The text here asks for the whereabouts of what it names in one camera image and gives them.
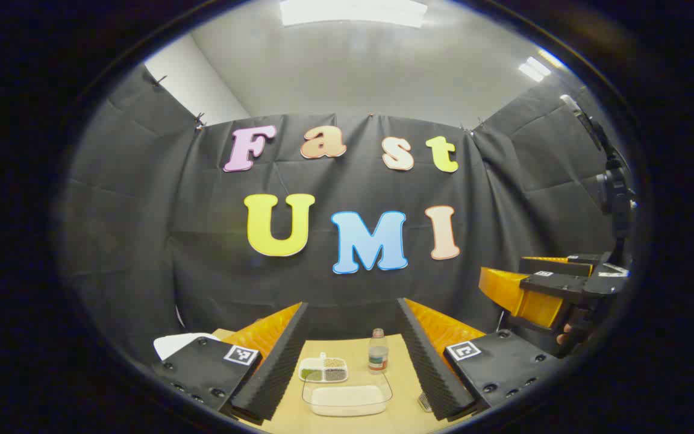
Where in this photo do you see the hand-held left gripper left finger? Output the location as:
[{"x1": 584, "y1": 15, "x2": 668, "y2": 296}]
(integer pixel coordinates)
[{"x1": 153, "y1": 301, "x2": 310, "y2": 423}]

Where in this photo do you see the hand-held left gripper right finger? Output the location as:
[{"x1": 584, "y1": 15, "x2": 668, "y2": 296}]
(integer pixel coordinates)
[{"x1": 396, "y1": 297, "x2": 564, "y2": 423}]

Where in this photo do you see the clear box of white rice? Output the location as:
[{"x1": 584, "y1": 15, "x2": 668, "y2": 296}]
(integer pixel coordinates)
[{"x1": 301, "y1": 369, "x2": 394, "y2": 418}]

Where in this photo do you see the clear plastic water bottle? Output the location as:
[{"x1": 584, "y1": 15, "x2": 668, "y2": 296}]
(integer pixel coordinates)
[{"x1": 367, "y1": 328, "x2": 390, "y2": 376}]

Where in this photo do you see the white divided bean dish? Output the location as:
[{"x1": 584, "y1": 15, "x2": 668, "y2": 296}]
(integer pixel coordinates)
[{"x1": 298, "y1": 353, "x2": 349, "y2": 384}]

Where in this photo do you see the black backdrop cloth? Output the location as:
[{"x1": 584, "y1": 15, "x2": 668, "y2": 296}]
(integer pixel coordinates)
[{"x1": 61, "y1": 63, "x2": 631, "y2": 362}]

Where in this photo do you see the small ceiling light panel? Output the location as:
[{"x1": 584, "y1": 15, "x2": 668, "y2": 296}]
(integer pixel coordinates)
[{"x1": 519, "y1": 48, "x2": 564, "y2": 82}]

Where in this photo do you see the black camera stand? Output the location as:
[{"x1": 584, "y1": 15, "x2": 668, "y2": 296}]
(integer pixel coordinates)
[{"x1": 560, "y1": 95, "x2": 637, "y2": 254}]

